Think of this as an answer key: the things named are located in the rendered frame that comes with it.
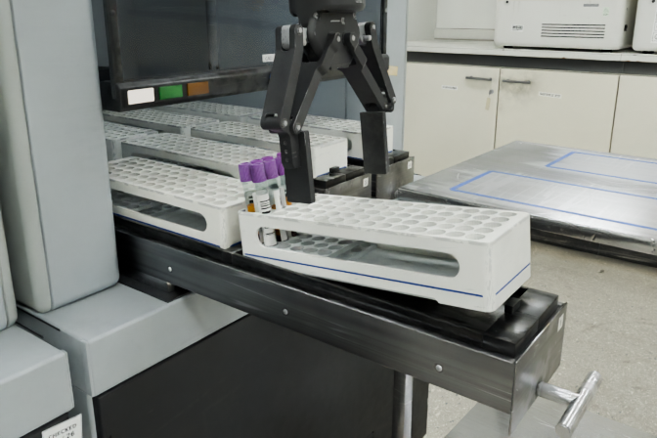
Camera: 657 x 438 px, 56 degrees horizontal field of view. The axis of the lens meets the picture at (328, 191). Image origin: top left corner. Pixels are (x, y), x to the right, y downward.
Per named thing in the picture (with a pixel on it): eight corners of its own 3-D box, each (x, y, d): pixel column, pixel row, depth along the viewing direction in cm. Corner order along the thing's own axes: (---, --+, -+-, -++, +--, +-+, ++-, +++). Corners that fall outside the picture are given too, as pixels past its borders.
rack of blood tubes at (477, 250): (240, 264, 70) (234, 211, 69) (297, 239, 78) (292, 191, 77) (492, 313, 53) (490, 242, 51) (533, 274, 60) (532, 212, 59)
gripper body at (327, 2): (328, -36, 55) (337, 70, 57) (379, -31, 62) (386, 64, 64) (267, -24, 60) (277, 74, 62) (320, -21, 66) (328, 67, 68)
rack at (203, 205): (78, 211, 89) (72, 168, 87) (136, 195, 97) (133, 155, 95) (225, 259, 72) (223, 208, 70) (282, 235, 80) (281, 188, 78)
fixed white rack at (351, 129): (246, 146, 130) (245, 116, 129) (278, 138, 138) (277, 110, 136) (365, 167, 113) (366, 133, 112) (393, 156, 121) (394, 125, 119)
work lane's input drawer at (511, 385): (58, 253, 91) (50, 195, 89) (136, 228, 102) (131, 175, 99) (562, 460, 50) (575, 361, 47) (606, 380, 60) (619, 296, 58)
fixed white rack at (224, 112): (150, 129, 148) (148, 103, 147) (183, 123, 156) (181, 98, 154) (240, 145, 131) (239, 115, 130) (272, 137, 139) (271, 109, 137)
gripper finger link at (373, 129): (359, 111, 70) (363, 111, 71) (364, 173, 71) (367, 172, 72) (381, 111, 68) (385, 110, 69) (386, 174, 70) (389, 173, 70)
